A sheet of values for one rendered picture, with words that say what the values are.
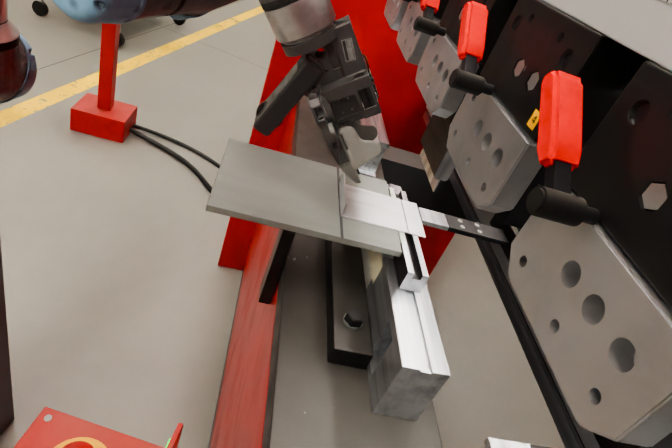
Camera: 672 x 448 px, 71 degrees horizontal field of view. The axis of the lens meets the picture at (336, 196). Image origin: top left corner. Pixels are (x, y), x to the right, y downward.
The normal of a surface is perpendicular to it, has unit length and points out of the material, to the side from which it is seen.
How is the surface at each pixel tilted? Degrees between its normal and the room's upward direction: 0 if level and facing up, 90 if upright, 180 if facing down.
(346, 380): 0
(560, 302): 90
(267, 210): 0
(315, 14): 72
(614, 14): 90
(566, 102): 39
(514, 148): 90
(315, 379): 0
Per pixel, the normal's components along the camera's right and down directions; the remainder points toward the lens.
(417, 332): 0.32, -0.79
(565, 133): 0.26, -0.26
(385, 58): 0.03, 0.56
